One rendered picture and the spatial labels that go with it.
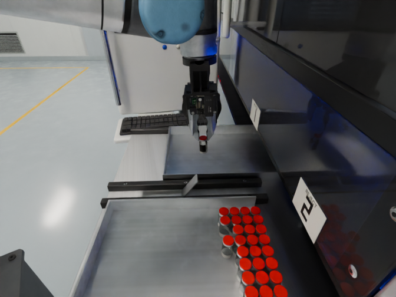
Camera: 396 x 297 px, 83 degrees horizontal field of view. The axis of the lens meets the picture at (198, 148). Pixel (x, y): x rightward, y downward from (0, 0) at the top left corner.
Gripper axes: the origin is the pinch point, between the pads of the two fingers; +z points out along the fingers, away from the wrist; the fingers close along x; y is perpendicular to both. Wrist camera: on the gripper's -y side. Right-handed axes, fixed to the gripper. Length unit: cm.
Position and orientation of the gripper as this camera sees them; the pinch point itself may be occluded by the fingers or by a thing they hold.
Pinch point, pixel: (203, 134)
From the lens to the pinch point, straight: 59.4
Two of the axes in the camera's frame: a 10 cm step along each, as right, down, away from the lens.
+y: 0.0, 5.6, -8.3
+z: 0.5, 8.3, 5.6
